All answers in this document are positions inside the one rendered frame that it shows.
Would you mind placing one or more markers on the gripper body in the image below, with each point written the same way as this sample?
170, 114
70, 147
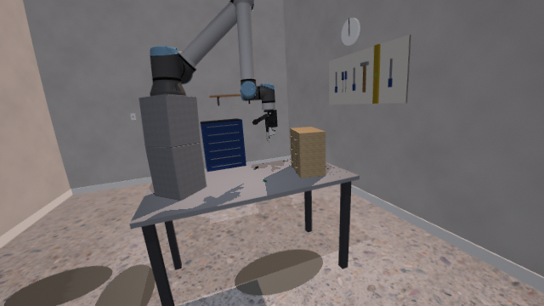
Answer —
272, 118

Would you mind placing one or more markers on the wooden chest of drawers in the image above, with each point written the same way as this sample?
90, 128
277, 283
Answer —
312, 151

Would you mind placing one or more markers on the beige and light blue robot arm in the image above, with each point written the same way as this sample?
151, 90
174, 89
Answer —
168, 62

